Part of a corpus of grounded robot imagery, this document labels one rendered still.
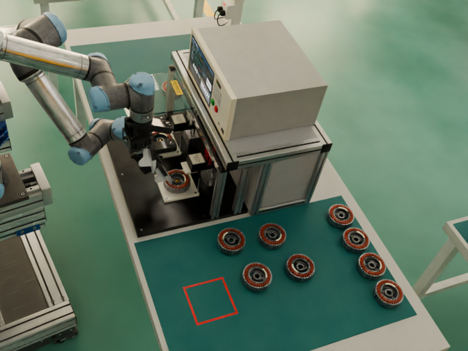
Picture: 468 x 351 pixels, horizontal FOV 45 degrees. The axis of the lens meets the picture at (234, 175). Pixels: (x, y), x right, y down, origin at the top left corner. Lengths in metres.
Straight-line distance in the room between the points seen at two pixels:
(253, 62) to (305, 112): 0.28
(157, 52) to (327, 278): 1.54
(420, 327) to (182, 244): 0.96
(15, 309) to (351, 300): 1.47
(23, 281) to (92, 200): 0.73
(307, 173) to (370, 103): 2.10
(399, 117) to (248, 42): 2.26
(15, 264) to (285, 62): 1.58
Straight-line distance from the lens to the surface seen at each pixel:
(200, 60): 2.22
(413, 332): 2.26
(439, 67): 5.01
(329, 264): 2.29
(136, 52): 3.08
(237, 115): 2.03
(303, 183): 2.35
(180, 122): 2.43
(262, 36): 2.30
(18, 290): 2.79
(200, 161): 2.28
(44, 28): 2.01
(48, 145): 3.63
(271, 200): 2.34
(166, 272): 2.15
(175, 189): 2.31
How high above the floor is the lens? 2.57
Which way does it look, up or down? 47 degrees down
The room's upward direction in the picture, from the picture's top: 12 degrees clockwise
